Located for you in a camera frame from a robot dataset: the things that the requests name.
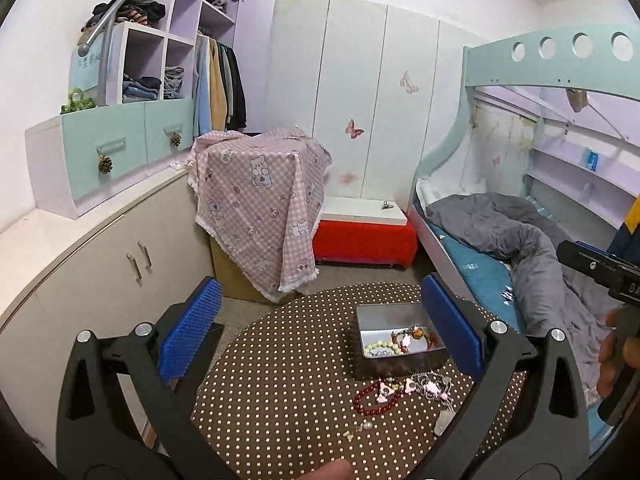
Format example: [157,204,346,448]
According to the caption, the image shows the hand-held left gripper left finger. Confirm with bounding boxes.
[56,276,224,480]

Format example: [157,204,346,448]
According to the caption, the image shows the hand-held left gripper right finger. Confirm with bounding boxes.
[421,272,587,480]

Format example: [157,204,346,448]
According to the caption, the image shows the pink charm bracelet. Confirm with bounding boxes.
[403,372,457,411]

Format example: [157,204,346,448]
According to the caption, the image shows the silver tin box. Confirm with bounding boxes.
[354,302,451,381]

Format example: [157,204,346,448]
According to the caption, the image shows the red bead bracelet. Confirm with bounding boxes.
[353,380,404,416]

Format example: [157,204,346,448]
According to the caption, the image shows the person's right hand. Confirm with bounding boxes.
[597,309,621,401]

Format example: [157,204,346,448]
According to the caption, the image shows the person's left hand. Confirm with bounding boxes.
[304,458,357,480]

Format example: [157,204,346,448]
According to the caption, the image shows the navy and yellow jacket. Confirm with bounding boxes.
[607,209,640,267]

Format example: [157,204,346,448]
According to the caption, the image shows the teal bed sheet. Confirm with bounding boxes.
[429,221,527,333]

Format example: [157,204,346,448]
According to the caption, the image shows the yellow wooden box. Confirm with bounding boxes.
[209,237,282,304]

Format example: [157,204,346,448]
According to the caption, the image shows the grey duvet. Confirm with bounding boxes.
[424,192,623,403]

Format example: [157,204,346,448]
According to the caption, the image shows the beige cabinet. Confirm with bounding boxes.
[0,166,217,443]

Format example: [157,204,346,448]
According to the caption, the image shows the brown polka dot tablecloth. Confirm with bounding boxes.
[191,282,529,480]

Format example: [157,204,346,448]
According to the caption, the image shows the purple bed shelf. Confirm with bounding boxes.
[524,129,640,242]

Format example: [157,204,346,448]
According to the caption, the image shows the red bench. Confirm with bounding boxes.
[312,219,419,269]

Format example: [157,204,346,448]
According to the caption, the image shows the white pillow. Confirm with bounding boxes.
[416,174,489,212]

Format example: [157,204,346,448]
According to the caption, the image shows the white board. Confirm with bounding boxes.
[320,195,410,226]

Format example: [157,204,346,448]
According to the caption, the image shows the pink checked bear cloth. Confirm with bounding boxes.
[186,127,334,294]

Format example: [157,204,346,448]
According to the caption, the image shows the beige clip lamp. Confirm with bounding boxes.
[564,87,589,112]

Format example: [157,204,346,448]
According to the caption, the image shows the teal drawer unit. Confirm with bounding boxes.
[25,97,197,219]

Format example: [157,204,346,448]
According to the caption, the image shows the light blue hanging shirt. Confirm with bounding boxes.
[192,35,214,139]

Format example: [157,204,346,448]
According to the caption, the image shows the black hanging coat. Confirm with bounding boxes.
[227,45,249,132]

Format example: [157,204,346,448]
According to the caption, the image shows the hanging clothes row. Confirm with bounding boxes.
[207,39,229,134]

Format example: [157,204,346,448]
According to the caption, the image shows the folded blue jeans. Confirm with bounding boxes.
[122,73,164,104]

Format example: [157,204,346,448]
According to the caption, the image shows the folded grey clothes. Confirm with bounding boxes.
[162,65,185,101]

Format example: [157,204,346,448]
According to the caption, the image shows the grey green hanging coat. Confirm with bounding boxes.
[220,42,237,131]

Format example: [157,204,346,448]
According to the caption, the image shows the white wardrobe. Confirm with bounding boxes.
[264,0,490,202]

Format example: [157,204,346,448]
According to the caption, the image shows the light blue panel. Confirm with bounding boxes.
[69,25,114,94]

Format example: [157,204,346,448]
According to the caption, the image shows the grey handrail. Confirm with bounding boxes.
[77,0,170,107]

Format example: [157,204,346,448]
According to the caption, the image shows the purple shelf unit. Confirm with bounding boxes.
[104,0,277,133]

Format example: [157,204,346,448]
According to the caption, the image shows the pile of dark clothes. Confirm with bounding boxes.
[81,0,167,32]

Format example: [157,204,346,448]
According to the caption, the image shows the amber bead bracelet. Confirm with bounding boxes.
[392,326,442,354]

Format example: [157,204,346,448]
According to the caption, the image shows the green bead bracelet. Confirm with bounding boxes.
[364,340,402,359]

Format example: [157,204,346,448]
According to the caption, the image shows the teal bunk bed frame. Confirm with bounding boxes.
[406,24,640,461]

